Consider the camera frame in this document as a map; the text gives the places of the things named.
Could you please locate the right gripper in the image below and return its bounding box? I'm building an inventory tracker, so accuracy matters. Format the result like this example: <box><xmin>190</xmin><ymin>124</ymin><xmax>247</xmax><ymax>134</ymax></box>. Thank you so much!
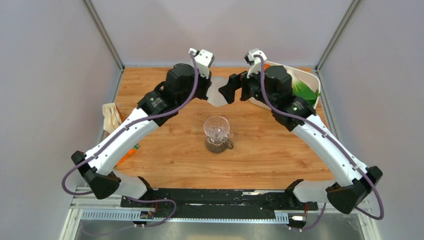
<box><xmin>219</xmin><ymin>62</ymin><xmax>278</xmax><ymax>108</ymax></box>

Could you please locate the white paper coffee filter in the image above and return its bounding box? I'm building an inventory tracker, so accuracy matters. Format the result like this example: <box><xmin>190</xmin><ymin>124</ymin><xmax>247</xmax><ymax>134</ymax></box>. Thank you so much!
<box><xmin>206</xmin><ymin>76</ymin><xmax>228</xmax><ymax>107</ymax></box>

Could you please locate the clear glass dripper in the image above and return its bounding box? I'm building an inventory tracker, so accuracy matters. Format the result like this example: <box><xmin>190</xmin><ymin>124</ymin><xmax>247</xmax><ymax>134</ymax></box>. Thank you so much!
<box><xmin>203</xmin><ymin>116</ymin><xmax>234</xmax><ymax>146</ymax></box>

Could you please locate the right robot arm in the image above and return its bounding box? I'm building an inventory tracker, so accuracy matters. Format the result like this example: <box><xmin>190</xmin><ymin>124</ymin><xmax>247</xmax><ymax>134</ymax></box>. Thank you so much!
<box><xmin>217</xmin><ymin>64</ymin><xmax>383</xmax><ymax>214</ymax></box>

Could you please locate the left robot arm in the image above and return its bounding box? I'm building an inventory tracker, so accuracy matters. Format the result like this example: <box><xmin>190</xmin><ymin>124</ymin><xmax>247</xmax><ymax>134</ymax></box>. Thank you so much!
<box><xmin>71</xmin><ymin>63</ymin><xmax>212</xmax><ymax>207</ymax></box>

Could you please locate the glass coffee server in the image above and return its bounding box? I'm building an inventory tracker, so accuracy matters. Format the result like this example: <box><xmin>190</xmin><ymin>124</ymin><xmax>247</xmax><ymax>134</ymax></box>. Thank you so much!
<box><xmin>204</xmin><ymin>133</ymin><xmax>234</xmax><ymax>154</ymax></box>

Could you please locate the green toy bok choy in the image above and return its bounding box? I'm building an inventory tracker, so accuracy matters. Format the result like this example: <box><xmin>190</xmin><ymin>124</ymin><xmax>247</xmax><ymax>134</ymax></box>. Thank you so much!
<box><xmin>285</xmin><ymin>68</ymin><xmax>321</xmax><ymax>107</ymax></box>

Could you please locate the white vegetable tray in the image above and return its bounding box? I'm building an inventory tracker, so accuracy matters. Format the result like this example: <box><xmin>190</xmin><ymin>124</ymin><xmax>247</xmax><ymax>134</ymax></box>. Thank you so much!
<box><xmin>248</xmin><ymin>61</ymin><xmax>321</xmax><ymax>110</ymax></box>

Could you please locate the stack of paper filters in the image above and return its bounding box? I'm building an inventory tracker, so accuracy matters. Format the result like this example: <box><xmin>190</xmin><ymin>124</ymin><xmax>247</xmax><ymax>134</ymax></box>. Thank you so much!
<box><xmin>102</xmin><ymin>102</ymin><xmax>124</xmax><ymax>134</ymax></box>

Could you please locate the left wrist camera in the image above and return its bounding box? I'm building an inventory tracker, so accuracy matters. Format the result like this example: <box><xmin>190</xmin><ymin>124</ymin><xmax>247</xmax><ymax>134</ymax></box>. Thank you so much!
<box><xmin>188</xmin><ymin>48</ymin><xmax>215</xmax><ymax>79</ymax></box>

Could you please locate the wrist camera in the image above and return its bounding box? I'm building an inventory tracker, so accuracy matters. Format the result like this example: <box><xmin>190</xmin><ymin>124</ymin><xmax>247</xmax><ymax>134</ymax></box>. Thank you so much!
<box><xmin>188</xmin><ymin>48</ymin><xmax>215</xmax><ymax>79</ymax></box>
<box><xmin>244</xmin><ymin>48</ymin><xmax>268</xmax><ymax>78</ymax></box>

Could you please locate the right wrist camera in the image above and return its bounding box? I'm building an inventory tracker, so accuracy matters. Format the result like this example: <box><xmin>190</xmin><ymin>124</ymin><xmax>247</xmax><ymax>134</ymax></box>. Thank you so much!
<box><xmin>244</xmin><ymin>48</ymin><xmax>268</xmax><ymax>78</ymax></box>

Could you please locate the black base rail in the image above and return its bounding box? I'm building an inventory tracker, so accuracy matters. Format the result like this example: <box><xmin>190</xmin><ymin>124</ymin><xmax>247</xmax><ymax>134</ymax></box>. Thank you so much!
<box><xmin>120</xmin><ymin>188</ymin><xmax>318</xmax><ymax>220</ymax></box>

